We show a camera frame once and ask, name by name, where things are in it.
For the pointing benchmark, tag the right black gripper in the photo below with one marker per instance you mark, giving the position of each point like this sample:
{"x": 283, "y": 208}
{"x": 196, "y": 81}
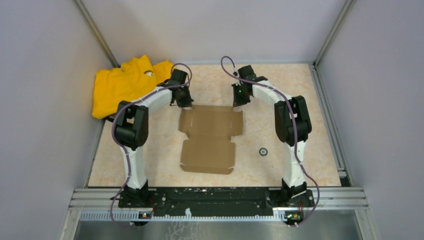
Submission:
{"x": 237, "y": 101}

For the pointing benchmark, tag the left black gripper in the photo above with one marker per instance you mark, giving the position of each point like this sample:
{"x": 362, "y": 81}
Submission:
{"x": 187, "y": 102}

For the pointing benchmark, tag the brown cardboard box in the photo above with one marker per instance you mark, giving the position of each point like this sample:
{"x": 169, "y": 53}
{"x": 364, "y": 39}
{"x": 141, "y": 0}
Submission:
{"x": 209, "y": 129}

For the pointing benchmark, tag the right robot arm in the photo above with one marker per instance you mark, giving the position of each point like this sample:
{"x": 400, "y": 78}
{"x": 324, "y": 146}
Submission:
{"x": 292, "y": 126}

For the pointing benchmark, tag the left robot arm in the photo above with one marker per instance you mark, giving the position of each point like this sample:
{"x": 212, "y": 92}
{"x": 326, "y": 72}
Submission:
{"x": 130, "y": 131}

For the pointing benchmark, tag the yellow shirt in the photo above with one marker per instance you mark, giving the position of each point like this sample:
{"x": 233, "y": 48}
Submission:
{"x": 131, "y": 81}

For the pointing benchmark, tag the black garment under shirt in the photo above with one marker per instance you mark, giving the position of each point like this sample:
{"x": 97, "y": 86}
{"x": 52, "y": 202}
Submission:
{"x": 109, "y": 118}

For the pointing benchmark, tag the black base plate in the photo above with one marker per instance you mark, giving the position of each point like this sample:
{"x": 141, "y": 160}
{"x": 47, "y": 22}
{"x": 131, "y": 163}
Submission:
{"x": 221, "y": 201}

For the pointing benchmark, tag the aluminium frame rail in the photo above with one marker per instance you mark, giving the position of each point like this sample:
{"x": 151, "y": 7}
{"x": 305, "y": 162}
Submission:
{"x": 100, "y": 204}

